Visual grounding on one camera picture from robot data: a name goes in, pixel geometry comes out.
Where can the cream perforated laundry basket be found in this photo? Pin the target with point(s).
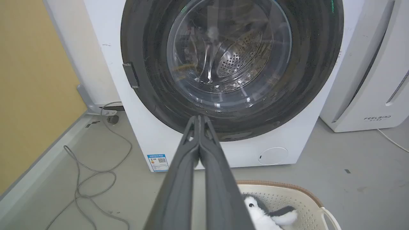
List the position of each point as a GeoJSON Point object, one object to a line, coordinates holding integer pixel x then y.
{"type": "Point", "coordinates": [297, 201]}

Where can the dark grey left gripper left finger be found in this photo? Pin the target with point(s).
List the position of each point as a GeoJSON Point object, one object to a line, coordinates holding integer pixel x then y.
{"type": "Point", "coordinates": [179, 185]}

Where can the white air purifier appliance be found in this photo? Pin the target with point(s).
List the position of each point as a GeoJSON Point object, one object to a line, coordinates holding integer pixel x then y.
{"type": "Point", "coordinates": [374, 80]}

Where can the white and grey plush toy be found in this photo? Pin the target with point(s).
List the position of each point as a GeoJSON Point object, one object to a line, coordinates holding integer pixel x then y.
{"type": "Point", "coordinates": [265, 217]}

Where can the dark round washer door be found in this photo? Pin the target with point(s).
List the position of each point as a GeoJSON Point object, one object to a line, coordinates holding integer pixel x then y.
{"type": "Point", "coordinates": [306, 64]}

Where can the blue energy label sticker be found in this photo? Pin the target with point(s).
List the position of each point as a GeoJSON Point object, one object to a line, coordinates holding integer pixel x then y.
{"type": "Point", "coordinates": [158, 162]}

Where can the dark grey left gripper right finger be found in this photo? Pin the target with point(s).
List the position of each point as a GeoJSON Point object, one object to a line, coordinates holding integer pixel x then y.
{"type": "Point", "coordinates": [220, 188]}

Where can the white front-load washing machine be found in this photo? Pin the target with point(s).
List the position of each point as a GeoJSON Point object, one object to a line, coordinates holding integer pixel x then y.
{"type": "Point", "coordinates": [150, 134]}

